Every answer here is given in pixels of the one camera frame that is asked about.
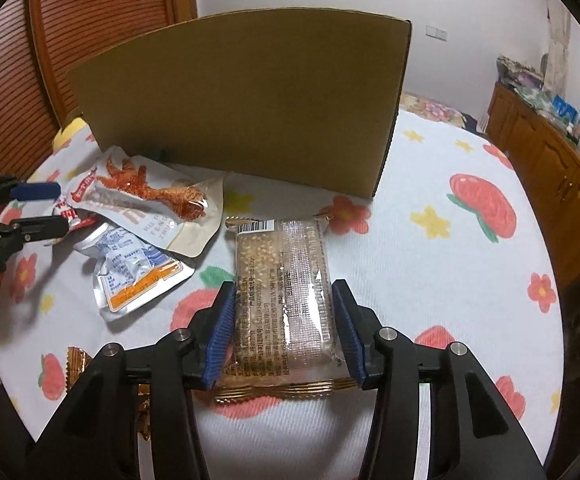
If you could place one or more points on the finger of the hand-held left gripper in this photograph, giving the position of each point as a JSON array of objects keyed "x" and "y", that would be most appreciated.
[
  {"x": 40, "y": 228},
  {"x": 35, "y": 191}
]

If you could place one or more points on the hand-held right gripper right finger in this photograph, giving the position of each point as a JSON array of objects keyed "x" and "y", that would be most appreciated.
[{"x": 347, "y": 330}]

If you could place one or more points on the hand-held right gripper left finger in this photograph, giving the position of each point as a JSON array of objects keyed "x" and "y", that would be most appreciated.
[{"x": 222, "y": 330}]

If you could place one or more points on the red and white snack packet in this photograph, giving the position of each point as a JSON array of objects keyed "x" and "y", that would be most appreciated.
[{"x": 75, "y": 210}]

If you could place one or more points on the clear grain bar packet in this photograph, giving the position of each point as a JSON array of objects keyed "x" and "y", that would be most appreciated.
[{"x": 282, "y": 285}]

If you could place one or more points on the silver and blue snack packet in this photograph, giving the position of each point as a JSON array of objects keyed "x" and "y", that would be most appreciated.
[{"x": 130, "y": 270}]

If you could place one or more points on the white chicken claw packet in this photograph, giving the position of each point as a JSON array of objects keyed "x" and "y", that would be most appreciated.
[{"x": 155, "y": 195}]

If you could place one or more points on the copper foil candy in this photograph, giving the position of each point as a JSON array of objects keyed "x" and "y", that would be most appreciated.
[{"x": 77, "y": 362}]

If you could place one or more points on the brown cardboard box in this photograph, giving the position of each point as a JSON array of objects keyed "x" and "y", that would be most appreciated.
[{"x": 245, "y": 100}]

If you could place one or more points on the yellow plush toy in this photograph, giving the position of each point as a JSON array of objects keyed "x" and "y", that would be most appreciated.
[{"x": 67, "y": 135}]

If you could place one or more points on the wooden slatted wardrobe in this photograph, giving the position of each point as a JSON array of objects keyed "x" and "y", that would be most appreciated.
[{"x": 70, "y": 35}]

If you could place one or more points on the floral bed quilt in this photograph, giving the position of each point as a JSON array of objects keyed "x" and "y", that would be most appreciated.
[{"x": 434, "y": 110}]

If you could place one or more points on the wooden sideboard cabinet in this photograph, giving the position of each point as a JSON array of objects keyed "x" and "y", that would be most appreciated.
[{"x": 544, "y": 160}]

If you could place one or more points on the folded cloth pile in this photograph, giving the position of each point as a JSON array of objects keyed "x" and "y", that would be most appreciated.
[{"x": 517, "y": 72}]

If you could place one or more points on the blue wipes packet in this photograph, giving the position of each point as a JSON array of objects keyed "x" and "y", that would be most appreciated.
[{"x": 564, "y": 110}]

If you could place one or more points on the beige floral curtain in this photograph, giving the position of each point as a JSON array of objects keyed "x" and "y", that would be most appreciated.
[{"x": 558, "y": 45}]

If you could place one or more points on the white wall switch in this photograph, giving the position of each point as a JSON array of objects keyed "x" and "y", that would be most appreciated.
[{"x": 436, "y": 32}]

